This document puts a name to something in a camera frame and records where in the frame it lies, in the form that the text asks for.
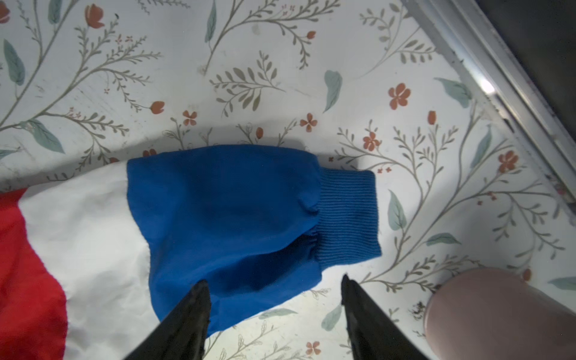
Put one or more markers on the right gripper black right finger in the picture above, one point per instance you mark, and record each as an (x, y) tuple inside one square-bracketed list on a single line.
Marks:
[(373, 336)]

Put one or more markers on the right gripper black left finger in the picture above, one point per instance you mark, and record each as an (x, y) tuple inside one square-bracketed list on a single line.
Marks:
[(183, 333)]

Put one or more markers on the blue red white hooded jacket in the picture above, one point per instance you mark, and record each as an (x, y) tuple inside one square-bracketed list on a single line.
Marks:
[(91, 266)]

